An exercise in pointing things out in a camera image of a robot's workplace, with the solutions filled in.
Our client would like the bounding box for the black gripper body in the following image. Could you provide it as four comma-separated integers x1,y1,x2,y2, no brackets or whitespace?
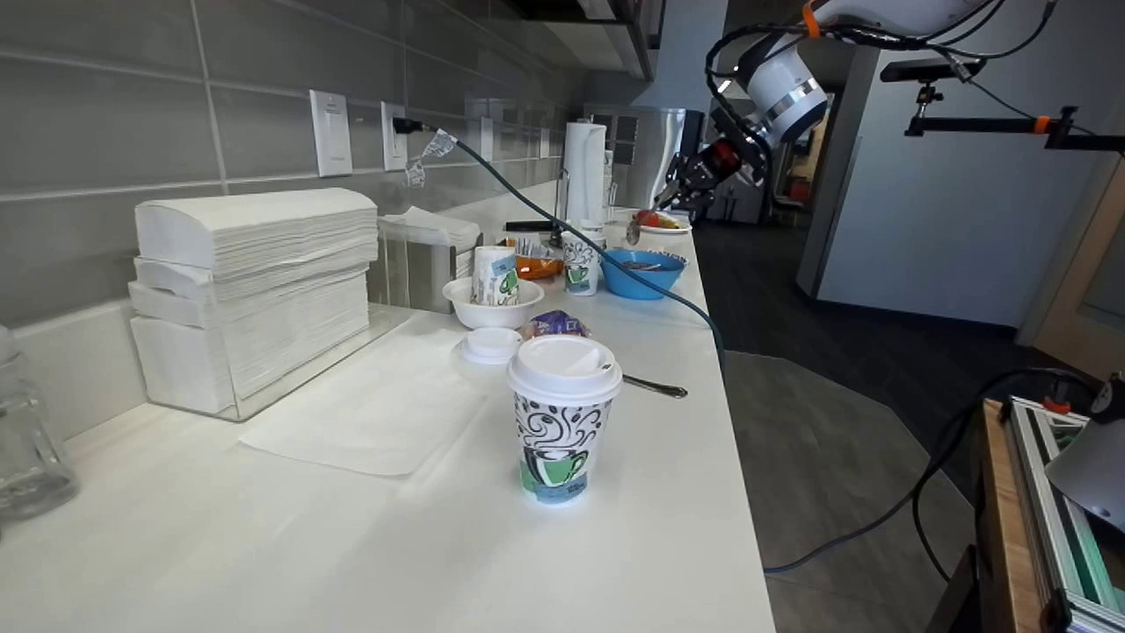
676,138,748,209

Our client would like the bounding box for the white snack plate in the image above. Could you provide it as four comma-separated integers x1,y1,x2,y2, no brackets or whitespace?
615,209,697,238

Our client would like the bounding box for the white plastic spoon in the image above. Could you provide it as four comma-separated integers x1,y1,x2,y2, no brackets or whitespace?
615,250,676,273

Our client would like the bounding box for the blue bowl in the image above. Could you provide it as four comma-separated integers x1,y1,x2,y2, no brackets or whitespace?
598,245,690,305

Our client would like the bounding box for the overhead range hood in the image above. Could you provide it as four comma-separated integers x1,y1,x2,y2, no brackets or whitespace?
503,0,655,83

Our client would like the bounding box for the purple candy packet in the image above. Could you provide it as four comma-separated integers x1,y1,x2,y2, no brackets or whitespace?
525,305,592,343

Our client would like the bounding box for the dark metal utensil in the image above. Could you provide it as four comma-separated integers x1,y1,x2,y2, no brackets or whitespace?
620,370,692,402

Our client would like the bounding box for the white ceramic bowl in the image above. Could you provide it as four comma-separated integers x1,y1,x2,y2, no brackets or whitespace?
440,273,548,333

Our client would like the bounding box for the small white bowl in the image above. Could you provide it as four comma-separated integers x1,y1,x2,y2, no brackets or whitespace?
455,323,528,364

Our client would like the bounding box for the lidded patterned paper cup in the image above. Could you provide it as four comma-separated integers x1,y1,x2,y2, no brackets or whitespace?
503,333,626,506

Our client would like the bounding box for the metal tissue box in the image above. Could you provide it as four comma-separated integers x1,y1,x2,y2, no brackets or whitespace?
368,203,485,312

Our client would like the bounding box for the white paper towel stack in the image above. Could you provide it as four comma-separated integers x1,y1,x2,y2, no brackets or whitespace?
123,185,382,414

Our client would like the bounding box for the wooden robot cart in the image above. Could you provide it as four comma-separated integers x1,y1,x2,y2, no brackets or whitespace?
971,395,1125,633

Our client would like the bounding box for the clear acrylic towel holder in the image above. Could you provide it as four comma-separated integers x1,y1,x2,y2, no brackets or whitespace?
123,261,414,422

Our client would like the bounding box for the clear glass jar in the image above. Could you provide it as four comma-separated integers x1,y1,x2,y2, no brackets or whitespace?
0,323,81,524

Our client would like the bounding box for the long power cable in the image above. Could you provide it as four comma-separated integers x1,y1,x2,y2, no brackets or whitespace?
390,114,725,355

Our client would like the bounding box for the white wall outlet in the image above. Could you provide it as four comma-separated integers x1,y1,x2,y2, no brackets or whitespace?
375,98,414,171

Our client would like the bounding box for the black camera clamp rig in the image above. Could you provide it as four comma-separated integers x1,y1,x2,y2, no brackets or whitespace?
878,47,1125,153

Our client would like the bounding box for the white wall plate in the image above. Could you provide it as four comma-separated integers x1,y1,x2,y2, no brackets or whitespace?
306,89,356,178

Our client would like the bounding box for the black floor cable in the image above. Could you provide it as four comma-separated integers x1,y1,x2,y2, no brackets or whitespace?
763,363,1101,575

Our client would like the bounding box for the aluminium profile frame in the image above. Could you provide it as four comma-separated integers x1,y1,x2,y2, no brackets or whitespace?
1010,395,1125,633

